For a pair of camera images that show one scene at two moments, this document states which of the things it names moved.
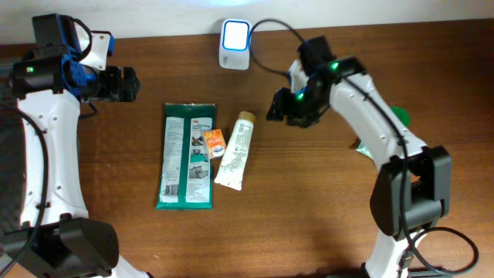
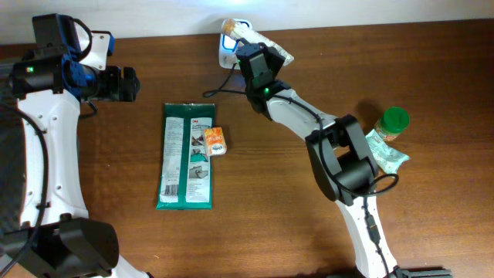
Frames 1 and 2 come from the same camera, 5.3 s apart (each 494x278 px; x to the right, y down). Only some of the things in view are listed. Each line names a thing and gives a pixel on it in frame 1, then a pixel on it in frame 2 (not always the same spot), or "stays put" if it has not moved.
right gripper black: x=279 y=101 -> x=271 y=53
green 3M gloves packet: x=185 y=177 stays put
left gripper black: x=120 y=89 stays put
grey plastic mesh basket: x=12 y=154 stays put
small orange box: x=215 y=142 stays put
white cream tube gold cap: x=230 y=170 -> x=240 y=31
